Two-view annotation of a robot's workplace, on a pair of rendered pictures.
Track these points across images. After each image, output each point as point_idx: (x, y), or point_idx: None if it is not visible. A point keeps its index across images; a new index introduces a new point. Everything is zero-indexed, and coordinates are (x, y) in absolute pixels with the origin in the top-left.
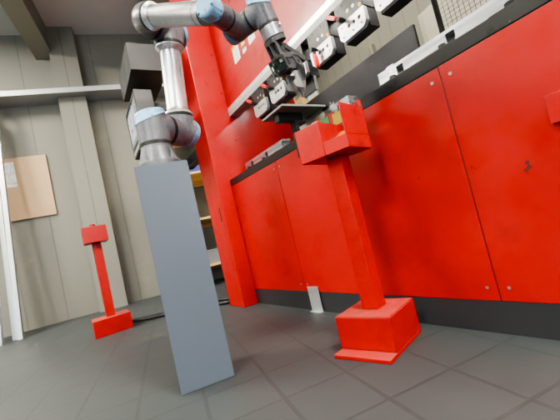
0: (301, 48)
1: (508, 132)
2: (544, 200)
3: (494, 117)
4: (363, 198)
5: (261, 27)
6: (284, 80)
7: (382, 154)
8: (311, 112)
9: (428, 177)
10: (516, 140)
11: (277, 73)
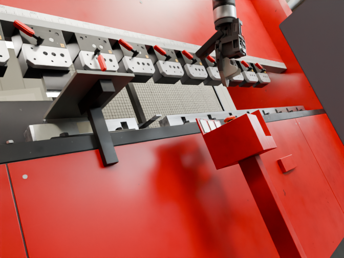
0: (62, 35)
1: (273, 173)
2: (294, 211)
3: (266, 165)
4: (211, 226)
5: (234, 4)
6: (219, 59)
7: (218, 177)
8: (79, 113)
9: (252, 199)
10: (276, 178)
11: (240, 49)
